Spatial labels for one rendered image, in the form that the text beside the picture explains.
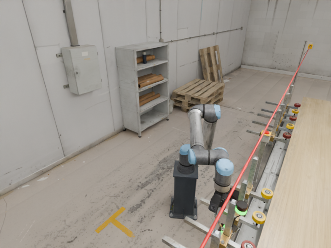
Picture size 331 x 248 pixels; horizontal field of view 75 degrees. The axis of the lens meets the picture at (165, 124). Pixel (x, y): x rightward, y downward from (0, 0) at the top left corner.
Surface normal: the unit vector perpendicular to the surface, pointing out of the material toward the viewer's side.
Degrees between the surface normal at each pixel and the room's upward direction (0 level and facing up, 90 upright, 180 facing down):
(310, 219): 0
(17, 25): 90
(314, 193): 0
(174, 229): 0
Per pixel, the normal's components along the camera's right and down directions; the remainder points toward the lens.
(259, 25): -0.60, 0.38
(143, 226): 0.00, -0.88
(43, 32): 0.80, 0.29
